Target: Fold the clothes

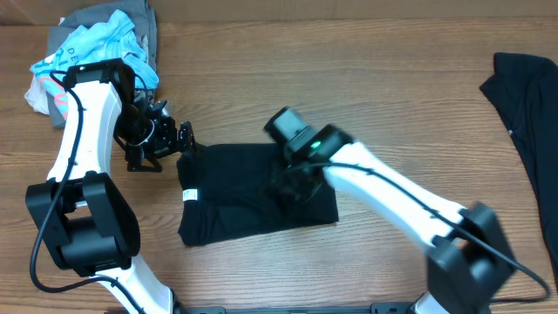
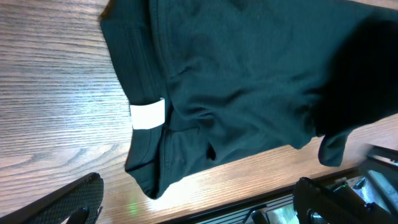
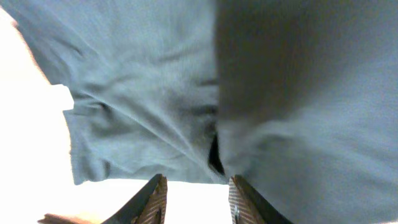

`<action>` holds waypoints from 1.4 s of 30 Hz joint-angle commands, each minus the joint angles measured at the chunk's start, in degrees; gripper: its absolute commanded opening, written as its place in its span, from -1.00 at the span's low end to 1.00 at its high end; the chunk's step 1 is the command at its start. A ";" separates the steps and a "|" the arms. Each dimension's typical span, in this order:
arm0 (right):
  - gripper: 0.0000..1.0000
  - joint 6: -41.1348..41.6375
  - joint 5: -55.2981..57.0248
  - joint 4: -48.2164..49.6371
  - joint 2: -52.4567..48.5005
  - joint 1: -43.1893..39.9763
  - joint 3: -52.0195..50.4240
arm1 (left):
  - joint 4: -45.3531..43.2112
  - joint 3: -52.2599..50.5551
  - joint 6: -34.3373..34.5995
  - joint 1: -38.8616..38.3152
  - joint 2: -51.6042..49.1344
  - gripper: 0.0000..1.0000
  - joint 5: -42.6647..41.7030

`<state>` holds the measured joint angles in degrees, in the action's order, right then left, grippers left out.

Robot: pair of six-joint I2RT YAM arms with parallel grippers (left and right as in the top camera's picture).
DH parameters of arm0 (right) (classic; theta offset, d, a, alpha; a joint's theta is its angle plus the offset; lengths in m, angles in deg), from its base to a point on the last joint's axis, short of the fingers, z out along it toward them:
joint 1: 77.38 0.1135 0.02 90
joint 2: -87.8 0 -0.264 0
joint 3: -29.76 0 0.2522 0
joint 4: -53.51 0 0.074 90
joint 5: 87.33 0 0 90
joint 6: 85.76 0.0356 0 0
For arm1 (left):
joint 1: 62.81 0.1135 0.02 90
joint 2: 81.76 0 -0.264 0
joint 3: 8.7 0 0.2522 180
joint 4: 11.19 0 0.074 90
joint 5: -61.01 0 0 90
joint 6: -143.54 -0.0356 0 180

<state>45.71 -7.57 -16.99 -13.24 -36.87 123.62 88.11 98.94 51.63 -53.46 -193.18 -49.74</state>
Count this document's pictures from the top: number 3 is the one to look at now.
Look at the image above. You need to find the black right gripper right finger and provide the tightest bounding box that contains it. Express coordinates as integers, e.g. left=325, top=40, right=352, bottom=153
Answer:
left=228, top=175, right=293, bottom=224

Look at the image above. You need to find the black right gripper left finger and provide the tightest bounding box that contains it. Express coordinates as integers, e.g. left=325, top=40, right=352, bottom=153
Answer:
left=102, top=174, right=167, bottom=224

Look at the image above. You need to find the black t-shirt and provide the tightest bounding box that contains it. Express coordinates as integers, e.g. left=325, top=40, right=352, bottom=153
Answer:
left=1, top=0, right=397, bottom=223

